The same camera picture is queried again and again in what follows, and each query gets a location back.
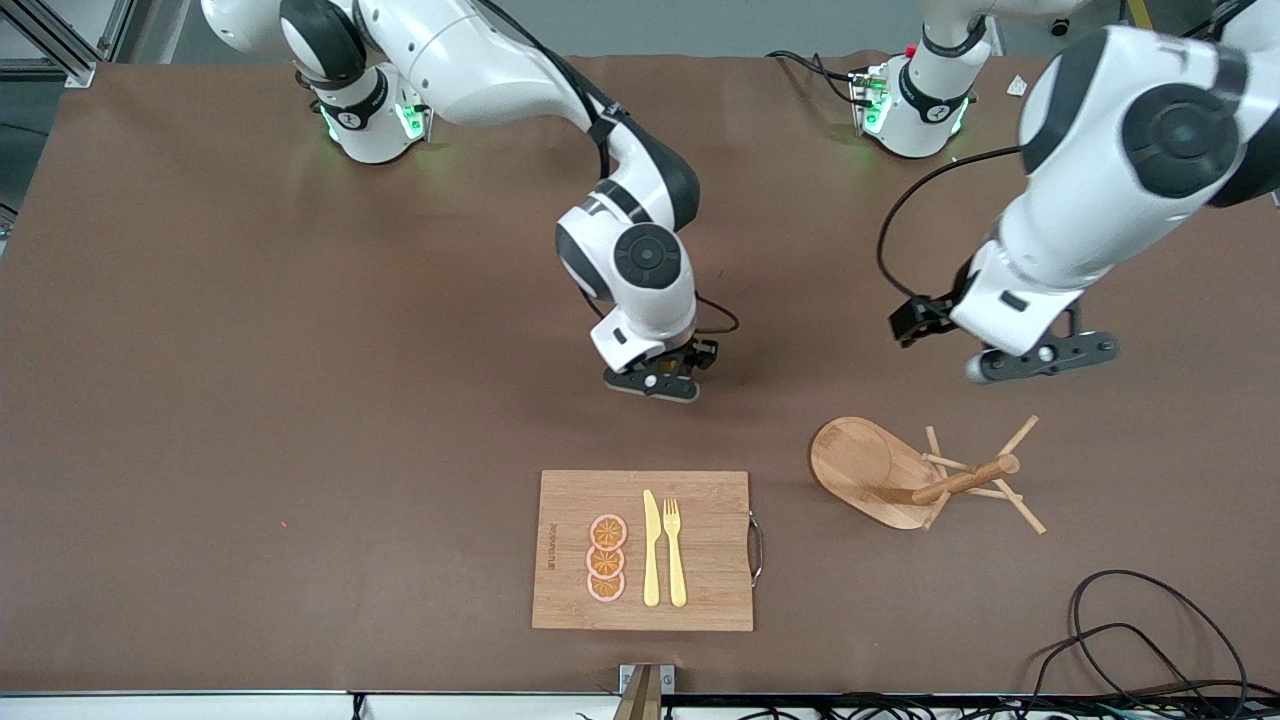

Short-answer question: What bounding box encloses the wooden mug rack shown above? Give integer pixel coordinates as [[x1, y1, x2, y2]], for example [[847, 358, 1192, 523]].
[[810, 415, 1047, 536]]

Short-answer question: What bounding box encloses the bamboo cutting board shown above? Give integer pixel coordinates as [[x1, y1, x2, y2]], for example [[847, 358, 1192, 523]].
[[532, 470, 765, 632]]

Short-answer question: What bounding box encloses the yellow plastic knife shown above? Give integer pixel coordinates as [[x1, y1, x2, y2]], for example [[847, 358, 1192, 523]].
[[642, 489, 662, 608]]

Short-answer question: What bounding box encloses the yellow plastic fork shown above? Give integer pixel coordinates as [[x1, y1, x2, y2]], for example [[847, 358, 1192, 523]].
[[663, 498, 688, 608]]

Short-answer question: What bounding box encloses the brown table cover sheet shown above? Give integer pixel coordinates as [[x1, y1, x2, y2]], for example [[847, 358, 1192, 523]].
[[0, 50, 1280, 696]]

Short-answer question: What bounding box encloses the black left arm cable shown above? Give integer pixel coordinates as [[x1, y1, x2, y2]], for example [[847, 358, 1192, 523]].
[[877, 147, 1023, 306]]

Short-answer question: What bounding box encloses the black floor cable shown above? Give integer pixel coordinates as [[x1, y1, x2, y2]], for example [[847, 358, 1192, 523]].
[[1070, 570, 1251, 720], [1025, 623, 1216, 720]]

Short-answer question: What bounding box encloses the black left base cable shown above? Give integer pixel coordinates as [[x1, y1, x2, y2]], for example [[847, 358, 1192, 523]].
[[765, 48, 871, 106]]

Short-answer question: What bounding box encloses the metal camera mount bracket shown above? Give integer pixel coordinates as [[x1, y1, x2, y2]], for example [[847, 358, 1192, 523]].
[[612, 663, 676, 720]]

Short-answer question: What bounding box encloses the black cable bundle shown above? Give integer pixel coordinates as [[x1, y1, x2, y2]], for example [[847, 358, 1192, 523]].
[[660, 690, 1280, 720]]

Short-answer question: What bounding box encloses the aluminium frame profile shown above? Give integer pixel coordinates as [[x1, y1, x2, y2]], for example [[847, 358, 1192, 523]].
[[0, 0, 136, 89]]

